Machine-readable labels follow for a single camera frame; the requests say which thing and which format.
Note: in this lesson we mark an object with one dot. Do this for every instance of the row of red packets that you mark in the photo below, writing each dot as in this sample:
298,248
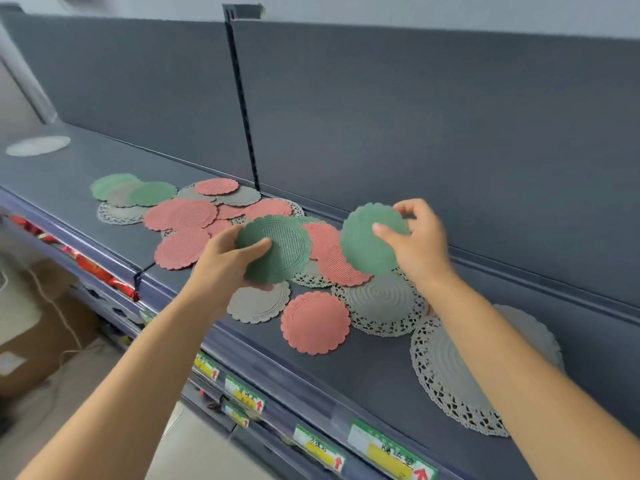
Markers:
95,269

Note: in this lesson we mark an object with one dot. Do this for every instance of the person's right forearm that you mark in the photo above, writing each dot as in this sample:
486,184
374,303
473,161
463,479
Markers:
525,384

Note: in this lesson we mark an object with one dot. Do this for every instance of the person's right hand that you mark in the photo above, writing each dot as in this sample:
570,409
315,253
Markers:
425,244

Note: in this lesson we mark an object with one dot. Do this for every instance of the pale oval doily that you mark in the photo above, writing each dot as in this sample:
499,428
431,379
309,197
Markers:
37,145

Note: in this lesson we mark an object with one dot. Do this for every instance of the pile of pink round coasters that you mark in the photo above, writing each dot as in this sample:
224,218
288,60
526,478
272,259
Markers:
182,247

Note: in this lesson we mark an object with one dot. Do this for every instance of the green round scalloped coaster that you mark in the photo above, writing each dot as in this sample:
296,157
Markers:
287,244
310,220
105,183
152,193
362,244

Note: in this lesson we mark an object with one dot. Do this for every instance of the black slotted shelf upright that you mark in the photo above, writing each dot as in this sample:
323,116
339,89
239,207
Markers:
242,109

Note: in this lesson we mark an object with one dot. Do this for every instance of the dark grey store shelf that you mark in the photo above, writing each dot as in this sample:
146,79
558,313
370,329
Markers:
500,144

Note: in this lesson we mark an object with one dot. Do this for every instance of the large grey lace doily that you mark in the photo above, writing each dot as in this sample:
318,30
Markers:
445,369

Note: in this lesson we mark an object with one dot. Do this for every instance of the black shelf divider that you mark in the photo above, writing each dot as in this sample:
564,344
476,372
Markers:
137,282

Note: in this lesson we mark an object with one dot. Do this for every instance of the person's right thumb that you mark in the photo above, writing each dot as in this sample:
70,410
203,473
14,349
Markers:
390,233

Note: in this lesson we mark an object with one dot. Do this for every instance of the person's left thumb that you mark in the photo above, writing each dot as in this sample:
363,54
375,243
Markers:
257,248

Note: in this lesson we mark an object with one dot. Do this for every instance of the yellow green price label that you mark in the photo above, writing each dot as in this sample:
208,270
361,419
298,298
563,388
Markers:
235,414
206,367
318,447
390,457
244,393

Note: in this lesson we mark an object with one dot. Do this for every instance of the grey round scalloped coaster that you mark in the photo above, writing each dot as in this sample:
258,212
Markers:
245,197
187,193
120,197
259,303

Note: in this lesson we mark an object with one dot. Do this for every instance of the person's left forearm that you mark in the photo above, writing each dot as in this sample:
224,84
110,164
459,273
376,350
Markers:
125,394

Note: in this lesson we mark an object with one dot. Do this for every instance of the person's left hand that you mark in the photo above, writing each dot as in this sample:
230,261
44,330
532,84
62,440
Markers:
220,267

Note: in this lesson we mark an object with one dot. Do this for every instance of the brown cardboard box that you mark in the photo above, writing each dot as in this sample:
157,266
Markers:
30,339

